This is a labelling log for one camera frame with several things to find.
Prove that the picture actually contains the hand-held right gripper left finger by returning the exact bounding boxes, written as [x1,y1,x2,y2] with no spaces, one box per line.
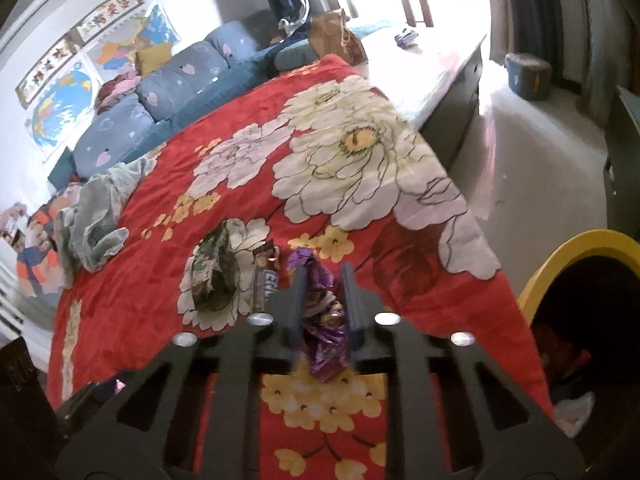
[54,265,308,480]

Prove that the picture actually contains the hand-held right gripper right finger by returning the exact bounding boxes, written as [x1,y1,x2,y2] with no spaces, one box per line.
[341,261,587,480]

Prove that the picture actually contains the purple foil wrapper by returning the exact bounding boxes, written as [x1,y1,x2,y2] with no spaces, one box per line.
[285,247,349,384]

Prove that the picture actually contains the yellow rimmed trash bin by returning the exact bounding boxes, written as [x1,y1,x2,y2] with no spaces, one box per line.
[516,229,640,480]

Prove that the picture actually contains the brown candy bar wrapper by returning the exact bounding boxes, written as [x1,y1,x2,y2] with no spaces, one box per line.
[249,239,282,315]

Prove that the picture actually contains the dark crumpled snack wrapper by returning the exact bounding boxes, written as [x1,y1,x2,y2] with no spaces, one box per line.
[192,219,242,312]

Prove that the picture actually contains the red floral blanket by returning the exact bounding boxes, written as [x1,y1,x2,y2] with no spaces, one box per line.
[47,54,557,480]

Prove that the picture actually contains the orange blue patterned cloth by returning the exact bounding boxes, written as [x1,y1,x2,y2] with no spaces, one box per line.
[15,185,87,297]

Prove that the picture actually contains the grey green crumpled cloth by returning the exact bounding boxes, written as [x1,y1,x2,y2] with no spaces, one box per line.
[53,157,159,274]

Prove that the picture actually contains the blue patterned pillows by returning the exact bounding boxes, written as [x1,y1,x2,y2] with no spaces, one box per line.
[144,19,397,137]

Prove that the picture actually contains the white top low cabinet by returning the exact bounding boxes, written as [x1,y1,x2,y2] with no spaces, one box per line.
[349,26,489,172]

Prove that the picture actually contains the teal cushion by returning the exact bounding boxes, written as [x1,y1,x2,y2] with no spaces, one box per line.
[48,146,77,192]

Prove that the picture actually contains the brown paper bag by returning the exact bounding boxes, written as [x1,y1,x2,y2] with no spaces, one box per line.
[307,8,367,64]

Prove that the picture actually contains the pink clothes pile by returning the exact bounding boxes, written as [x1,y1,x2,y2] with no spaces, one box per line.
[94,70,142,114]

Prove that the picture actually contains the yellow pillow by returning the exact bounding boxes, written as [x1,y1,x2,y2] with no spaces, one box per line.
[134,42,174,76]

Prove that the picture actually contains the blue storage box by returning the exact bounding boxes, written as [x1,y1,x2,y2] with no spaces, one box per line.
[503,51,552,102]

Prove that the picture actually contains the dark furniture edge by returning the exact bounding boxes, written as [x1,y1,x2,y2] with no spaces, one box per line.
[601,84,640,242]

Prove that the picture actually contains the world map poster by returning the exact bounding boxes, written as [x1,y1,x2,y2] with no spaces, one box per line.
[24,57,99,157]

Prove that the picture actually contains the country map poster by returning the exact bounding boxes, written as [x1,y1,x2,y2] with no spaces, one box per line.
[86,2,182,69]

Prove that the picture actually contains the framed picture scroll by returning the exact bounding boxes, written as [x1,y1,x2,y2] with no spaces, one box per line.
[74,0,147,44]
[14,34,79,107]

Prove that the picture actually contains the dark grey curtain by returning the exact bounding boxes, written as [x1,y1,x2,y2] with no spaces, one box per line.
[486,0,640,93]

